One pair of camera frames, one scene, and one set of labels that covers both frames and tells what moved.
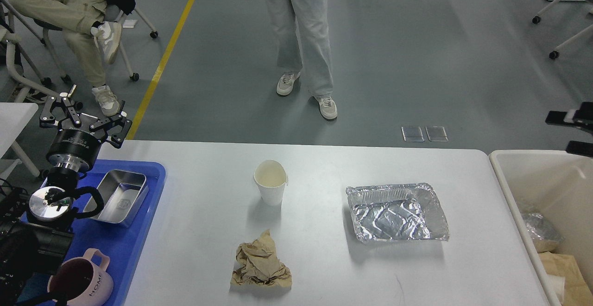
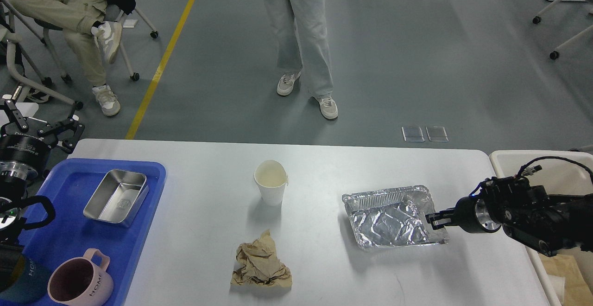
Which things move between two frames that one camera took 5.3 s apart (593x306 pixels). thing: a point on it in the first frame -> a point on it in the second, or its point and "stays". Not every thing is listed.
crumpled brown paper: [258, 264] stays
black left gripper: [73, 150] -> [21, 155]
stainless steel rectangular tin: [123, 191] stays
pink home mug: [83, 279] stays
